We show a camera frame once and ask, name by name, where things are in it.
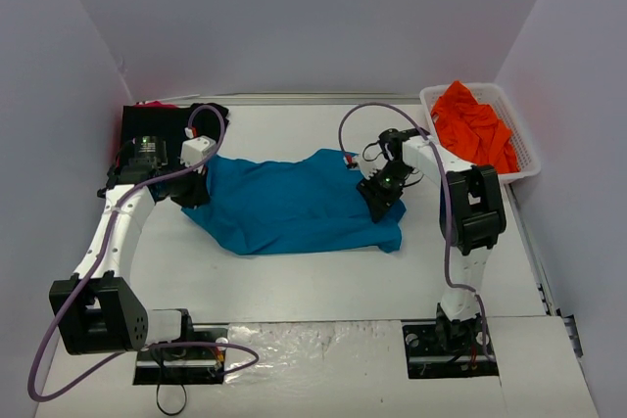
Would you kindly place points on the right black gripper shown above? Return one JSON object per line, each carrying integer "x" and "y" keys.
{"x": 379, "y": 200}

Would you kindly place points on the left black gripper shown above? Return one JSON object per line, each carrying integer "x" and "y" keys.
{"x": 191, "y": 191}

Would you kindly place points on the blue t shirt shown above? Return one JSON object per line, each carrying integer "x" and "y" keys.
{"x": 277, "y": 208}

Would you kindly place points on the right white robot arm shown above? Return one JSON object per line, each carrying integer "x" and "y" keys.
{"x": 472, "y": 215}

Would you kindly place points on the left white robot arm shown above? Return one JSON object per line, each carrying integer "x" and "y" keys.
{"x": 97, "y": 310}

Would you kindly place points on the folded black t shirt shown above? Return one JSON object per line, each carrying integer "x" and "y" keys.
{"x": 169, "y": 125}

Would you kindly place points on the folded pink t shirt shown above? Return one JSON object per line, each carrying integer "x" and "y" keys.
{"x": 154, "y": 105}

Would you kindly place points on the orange t shirt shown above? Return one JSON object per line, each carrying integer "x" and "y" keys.
{"x": 472, "y": 130}

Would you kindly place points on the white plastic basket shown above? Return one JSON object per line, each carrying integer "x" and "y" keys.
{"x": 495, "y": 96}

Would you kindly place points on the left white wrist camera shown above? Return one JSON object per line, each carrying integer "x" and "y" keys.
{"x": 195, "y": 150}

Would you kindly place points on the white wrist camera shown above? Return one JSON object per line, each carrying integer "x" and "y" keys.
{"x": 195, "y": 150}
{"x": 367, "y": 167}

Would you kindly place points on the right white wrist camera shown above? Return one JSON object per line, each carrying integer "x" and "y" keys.
{"x": 367, "y": 167}

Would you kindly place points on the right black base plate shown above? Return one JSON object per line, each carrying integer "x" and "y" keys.
{"x": 427, "y": 358}

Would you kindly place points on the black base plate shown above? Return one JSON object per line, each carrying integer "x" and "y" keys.
{"x": 178, "y": 367}
{"x": 427, "y": 358}

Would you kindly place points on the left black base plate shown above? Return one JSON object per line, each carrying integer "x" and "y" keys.
{"x": 178, "y": 367}

